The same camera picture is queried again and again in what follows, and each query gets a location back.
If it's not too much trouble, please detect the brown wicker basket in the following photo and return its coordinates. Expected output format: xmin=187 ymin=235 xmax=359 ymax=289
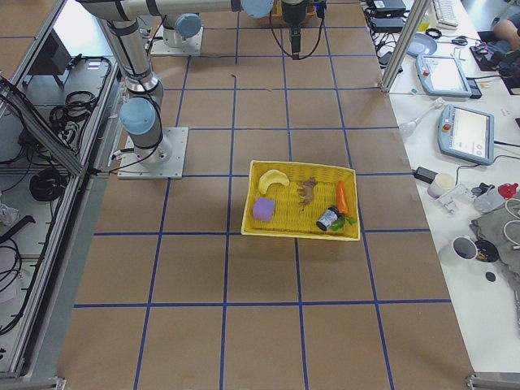
xmin=272 ymin=0 xmax=314 ymax=19

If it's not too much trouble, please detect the brown toy animal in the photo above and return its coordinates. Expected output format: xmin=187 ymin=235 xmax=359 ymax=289
xmin=297 ymin=177 xmax=318 ymax=206

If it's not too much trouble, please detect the far teach pendant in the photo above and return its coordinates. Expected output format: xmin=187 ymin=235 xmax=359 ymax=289
xmin=415 ymin=55 xmax=471 ymax=98

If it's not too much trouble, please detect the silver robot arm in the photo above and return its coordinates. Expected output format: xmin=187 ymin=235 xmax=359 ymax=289
xmin=162 ymin=13 xmax=202 ymax=48
xmin=81 ymin=1 xmax=274 ymax=176

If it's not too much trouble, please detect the teach pendant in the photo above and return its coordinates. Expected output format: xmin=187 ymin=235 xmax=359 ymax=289
xmin=437 ymin=104 xmax=495 ymax=166
xmin=415 ymin=55 xmax=471 ymax=98

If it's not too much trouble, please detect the orange toy carrot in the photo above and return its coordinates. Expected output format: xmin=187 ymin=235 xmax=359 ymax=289
xmin=331 ymin=181 xmax=357 ymax=231

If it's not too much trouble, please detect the purple foam block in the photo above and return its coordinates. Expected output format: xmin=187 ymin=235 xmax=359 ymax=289
xmin=253 ymin=197 xmax=275 ymax=223

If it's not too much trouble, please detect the white mug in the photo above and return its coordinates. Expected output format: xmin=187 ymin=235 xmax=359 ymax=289
xmin=451 ymin=236 xmax=479 ymax=260

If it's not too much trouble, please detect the light blue plate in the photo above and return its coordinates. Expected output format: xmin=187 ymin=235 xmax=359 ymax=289
xmin=407 ymin=32 xmax=438 ymax=58

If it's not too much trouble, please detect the lavender cup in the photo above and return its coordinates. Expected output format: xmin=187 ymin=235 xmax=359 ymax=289
xmin=427 ymin=173 xmax=455 ymax=198

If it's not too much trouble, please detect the yellow toy banana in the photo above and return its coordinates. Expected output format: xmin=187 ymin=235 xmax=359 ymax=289
xmin=258 ymin=169 xmax=290 ymax=194

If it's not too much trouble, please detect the small dark tin can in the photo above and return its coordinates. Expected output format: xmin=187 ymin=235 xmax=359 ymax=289
xmin=316 ymin=206 xmax=342 ymax=231

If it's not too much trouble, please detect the yellow plastic basket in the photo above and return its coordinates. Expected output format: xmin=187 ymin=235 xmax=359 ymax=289
xmin=241 ymin=160 xmax=361 ymax=241

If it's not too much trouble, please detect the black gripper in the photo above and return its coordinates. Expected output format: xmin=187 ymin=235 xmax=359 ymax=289
xmin=281 ymin=0 xmax=327 ymax=60

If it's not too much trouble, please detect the grey cloth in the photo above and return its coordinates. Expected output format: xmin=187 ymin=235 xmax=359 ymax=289
xmin=470 ymin=198 xmax=519 ymax=292

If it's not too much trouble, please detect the aluminium frame post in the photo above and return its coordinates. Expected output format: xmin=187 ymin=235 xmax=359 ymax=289
xmin=380 ymin=0 xmax=430 ymax=93

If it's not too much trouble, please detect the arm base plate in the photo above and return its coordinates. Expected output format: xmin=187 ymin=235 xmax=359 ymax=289
xmin=150 ymin=27 xmax=204 ymax=57
xmin=117 ymin=127 xmax=189 ymax=180

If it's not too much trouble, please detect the black bowl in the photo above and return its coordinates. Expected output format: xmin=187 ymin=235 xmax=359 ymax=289
xmin=475 ymin=240 xmax=500 ymax=262

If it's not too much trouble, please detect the near teach pendant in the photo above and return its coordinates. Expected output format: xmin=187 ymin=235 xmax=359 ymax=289
xmin=437 ymin=104 xmax=495 ymax=166

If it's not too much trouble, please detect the black power adapter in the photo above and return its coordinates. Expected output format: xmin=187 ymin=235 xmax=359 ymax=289
xmin=413 ymin=167 xmax=438 ymax=184

